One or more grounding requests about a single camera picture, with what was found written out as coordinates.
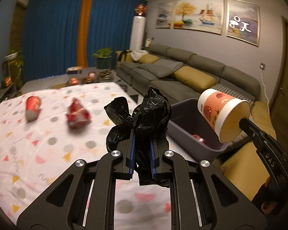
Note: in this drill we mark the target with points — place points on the patterned white tablecloth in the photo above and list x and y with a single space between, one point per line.
34 154

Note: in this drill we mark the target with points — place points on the white standing air conditioner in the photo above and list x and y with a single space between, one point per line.
137 33

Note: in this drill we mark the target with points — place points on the grey sofa cushion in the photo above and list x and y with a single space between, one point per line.
159 71

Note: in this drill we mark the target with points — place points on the white orange paper cup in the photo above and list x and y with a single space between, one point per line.
223 113

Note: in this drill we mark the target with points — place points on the far patterned cushion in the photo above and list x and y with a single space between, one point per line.
170 64

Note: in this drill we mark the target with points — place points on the green potted floor plant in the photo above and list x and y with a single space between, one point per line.
103 58

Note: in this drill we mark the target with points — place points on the large mustard cushion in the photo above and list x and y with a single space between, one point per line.
195 79

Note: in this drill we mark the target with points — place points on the grey sectional sofa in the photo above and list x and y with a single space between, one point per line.
140 80

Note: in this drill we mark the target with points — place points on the dark grey trash bin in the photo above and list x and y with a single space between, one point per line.
185 121

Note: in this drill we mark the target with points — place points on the small red paper cup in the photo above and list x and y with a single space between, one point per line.
33 104

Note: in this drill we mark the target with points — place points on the right framed painting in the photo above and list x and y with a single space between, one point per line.
243 21

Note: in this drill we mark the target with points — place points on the red flower decoration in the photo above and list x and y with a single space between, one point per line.
141 10

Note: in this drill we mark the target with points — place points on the sailboat tree painting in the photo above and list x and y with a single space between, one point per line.
199 15

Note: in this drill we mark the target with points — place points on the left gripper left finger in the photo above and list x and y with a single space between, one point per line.
83 197

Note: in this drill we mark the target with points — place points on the left landscape painting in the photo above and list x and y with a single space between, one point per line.
165 13

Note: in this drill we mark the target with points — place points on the blue window curtains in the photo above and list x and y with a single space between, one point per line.
58 34

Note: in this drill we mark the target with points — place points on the dark coffee table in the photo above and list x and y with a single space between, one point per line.
87 78

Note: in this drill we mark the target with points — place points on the black plastic bag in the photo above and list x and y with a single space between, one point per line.
149 120

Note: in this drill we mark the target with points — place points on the wall socket with cable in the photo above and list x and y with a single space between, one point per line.
262 70

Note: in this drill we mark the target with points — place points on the far mustard cushion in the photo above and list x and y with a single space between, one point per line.
148 58

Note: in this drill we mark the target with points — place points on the red foil wrapper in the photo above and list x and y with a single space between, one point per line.
77 115

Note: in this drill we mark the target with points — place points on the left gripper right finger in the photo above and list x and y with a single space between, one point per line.
200 196

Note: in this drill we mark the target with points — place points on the orange centre curtain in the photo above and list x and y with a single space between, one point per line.
83 27

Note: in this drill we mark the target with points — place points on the white cloth on sofa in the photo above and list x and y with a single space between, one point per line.
137 54

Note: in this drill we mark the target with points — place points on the potted plant on stand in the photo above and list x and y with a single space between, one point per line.
13 66

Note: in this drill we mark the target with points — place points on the red white plastic bag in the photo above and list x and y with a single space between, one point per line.
199 139

